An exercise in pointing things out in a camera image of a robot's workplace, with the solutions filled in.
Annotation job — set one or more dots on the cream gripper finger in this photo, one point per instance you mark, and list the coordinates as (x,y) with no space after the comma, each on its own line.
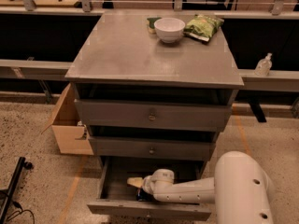
(135,181)

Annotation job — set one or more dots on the green chip bag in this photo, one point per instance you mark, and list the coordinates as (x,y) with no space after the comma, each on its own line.
(203,27)

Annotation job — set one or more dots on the grey drawer cabinet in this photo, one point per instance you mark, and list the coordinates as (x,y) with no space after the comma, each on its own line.
(122,61)

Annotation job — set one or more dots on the blue pepsi can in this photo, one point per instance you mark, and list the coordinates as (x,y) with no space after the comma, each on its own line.
(142,195)

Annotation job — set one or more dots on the grey metal railing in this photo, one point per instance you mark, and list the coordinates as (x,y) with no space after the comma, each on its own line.
(257,10)

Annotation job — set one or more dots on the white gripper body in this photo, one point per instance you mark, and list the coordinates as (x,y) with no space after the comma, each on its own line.
(147,183)

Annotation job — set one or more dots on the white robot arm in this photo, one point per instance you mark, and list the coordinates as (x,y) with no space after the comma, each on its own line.
(240,189)

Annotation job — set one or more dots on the white ceramic bowl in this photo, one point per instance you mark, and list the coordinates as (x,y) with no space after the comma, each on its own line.
(169,30)

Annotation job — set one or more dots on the grey top drawer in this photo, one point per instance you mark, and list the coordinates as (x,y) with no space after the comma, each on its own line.
(205,118)

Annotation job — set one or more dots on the grey open bottom drawer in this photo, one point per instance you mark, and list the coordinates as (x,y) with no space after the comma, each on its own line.
(117,198)

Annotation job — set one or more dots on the black stand leg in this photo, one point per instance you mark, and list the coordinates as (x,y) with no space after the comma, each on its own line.
(6,195)

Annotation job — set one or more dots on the grey middle drawer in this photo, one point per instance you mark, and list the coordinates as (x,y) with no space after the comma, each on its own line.
(156,149)

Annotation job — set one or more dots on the green yellow sponge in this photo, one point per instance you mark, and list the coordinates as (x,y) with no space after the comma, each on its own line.
(150,24)

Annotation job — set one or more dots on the open cardboard box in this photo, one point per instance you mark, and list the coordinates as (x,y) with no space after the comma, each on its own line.
(70,134)

